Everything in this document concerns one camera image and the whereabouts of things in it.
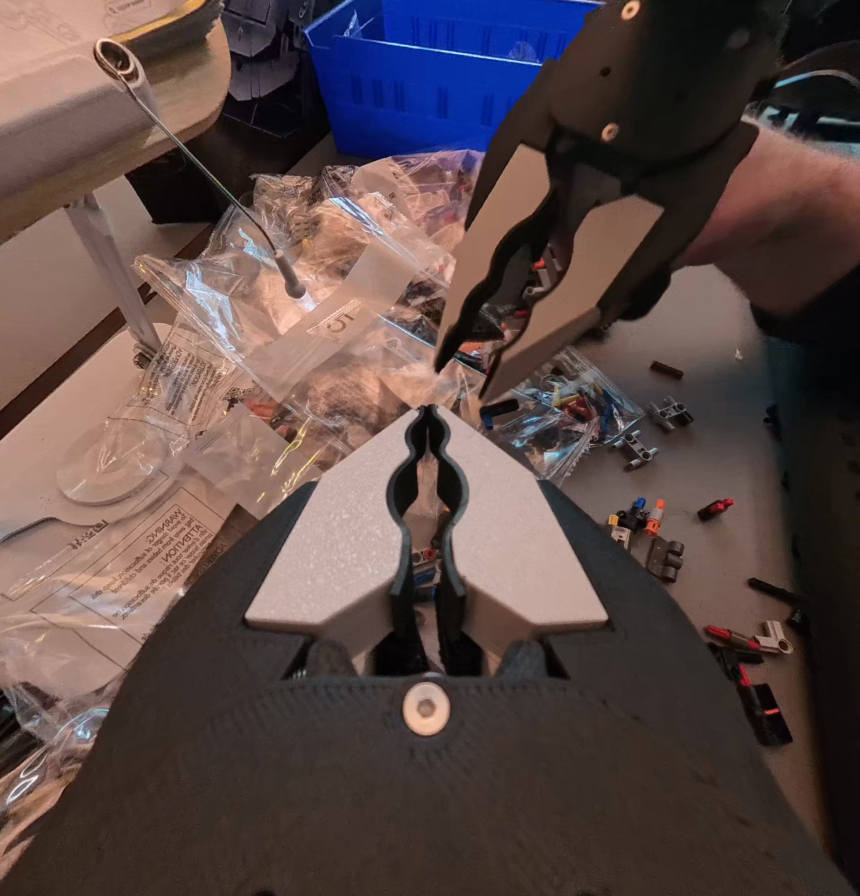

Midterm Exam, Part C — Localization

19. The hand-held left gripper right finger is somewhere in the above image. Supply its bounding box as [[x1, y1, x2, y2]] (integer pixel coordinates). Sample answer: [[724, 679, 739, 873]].
[[434, 405, 610, 676]]

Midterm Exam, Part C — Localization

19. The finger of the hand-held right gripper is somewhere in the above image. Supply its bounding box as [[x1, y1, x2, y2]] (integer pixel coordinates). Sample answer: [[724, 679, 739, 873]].
[[479, 195, 666, 403], [435, 142, 552, 373]]

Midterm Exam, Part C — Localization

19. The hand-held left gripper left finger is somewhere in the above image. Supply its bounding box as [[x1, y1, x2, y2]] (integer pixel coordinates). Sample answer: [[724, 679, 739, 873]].
[[244, 406, 428, 678]]

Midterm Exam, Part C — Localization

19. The light grey beam with pins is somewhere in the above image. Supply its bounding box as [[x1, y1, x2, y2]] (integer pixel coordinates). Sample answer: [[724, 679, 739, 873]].
[[608, 430, 661, 472]]

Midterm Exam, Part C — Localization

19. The small clear bag of pins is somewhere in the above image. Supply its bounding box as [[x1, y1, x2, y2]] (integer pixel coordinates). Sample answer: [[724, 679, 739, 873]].
[[482, 346, 646, 489]]

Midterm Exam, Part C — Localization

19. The pile of clear parts bags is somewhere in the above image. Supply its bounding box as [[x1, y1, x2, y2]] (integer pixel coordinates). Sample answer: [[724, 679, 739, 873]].
[[0, 150, 648, 862]]

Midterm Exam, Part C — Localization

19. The person's right forearm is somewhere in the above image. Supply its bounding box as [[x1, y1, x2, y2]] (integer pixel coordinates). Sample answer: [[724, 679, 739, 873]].
[[748, 241, 860, 347]]

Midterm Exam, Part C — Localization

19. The dark lego set box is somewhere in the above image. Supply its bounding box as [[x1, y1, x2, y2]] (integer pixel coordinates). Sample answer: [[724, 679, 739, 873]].
[[220, 0, 333, 176]]

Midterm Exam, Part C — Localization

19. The white lego instruction booklet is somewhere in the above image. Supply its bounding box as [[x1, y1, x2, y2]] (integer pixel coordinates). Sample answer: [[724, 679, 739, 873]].
[[0, 0, 224, 205]]

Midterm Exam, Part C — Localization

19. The person's right hand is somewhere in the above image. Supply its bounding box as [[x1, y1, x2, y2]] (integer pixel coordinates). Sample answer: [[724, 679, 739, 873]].
[[673, 132, 860, 312]]

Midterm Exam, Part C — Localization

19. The dark grey connector block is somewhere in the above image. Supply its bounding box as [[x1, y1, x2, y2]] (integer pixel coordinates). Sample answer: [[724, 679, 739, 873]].
[[644, 538, 685, 584]]

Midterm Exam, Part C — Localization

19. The blue plastic bin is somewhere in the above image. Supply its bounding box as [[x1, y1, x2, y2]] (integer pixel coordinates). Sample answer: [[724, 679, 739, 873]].
[[311, 0, 607, 65], [305, 28, 565, 156]]

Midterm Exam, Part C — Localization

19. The black axle rod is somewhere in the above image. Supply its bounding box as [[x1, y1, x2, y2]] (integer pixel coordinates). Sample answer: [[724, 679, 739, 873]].
[[747, 576, 810, 632]]

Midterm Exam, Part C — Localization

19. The yellow-edged booklet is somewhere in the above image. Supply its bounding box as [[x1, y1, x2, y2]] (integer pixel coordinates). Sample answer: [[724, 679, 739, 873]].
[[108, 0, 225, 60]]

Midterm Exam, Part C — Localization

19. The wire page holder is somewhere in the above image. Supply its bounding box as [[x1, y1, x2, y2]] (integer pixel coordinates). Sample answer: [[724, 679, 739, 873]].
[[94, 38, 309, 302]]

